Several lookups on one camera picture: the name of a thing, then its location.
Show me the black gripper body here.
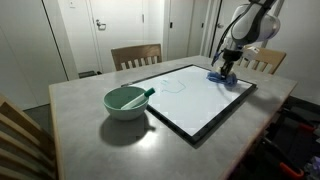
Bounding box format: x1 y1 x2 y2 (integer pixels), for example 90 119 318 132
223 48 243 65

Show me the blue towel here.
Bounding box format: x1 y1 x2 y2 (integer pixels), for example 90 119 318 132
207 71 238 87

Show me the green bowl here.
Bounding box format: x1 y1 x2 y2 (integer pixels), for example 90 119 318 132
103 86 148 121

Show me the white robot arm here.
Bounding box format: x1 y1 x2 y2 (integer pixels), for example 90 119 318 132
220 0 280 79

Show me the black framed white board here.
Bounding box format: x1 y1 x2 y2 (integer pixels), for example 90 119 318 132
127 65 256 144

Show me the round door knob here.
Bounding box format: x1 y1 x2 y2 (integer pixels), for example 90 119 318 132
217 23 224 29

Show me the wooden chair light back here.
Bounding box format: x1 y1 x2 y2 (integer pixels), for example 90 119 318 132
226 46 286 76

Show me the green white marker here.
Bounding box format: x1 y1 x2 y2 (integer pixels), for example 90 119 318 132
121 88 155 110

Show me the orange black clamp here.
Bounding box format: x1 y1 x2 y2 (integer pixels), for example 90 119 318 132
281 108 319 134
262 138 304 180

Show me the wooden chair near door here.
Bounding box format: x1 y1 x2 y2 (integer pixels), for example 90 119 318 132
111 44 162 71

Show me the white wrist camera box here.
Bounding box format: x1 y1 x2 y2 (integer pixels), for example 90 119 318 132
242 46 259 61

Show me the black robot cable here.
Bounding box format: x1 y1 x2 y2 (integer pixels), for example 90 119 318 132
210 13 244 67

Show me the silver door handle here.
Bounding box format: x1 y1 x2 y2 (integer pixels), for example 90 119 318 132
96 19 106 31

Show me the white light switch plate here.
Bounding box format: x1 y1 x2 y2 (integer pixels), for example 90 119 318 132
69 0 76 8

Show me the wooden chair near camera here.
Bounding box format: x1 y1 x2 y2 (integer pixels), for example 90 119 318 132
0 95 59 180

